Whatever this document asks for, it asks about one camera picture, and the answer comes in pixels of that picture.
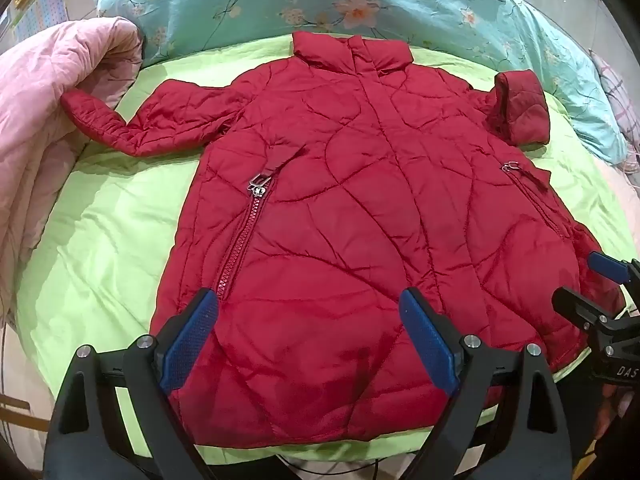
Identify red quilted jacket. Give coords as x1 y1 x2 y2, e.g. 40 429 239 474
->
61 31 626 450

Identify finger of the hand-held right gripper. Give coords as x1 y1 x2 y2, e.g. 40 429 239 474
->
551 286 623 332
586 250 640 288

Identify black cable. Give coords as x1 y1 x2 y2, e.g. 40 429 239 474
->
272 452 406 480

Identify green bed sheet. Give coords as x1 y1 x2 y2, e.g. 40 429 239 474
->
15 35 632 466

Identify light blue dotted cloth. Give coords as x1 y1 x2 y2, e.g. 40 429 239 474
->
12 0 68 41

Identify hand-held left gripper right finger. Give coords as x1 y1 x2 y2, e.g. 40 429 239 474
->
399 287 574 480

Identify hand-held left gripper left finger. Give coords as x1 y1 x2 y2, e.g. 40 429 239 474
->
44 287 221 480

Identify teal floral quilt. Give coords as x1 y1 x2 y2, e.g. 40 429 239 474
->
95 0 630 166

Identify pink plaid pillow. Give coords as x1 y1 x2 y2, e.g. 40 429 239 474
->
589 49 640 173

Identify pink quilt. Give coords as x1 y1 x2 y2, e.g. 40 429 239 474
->
0 16 146 321

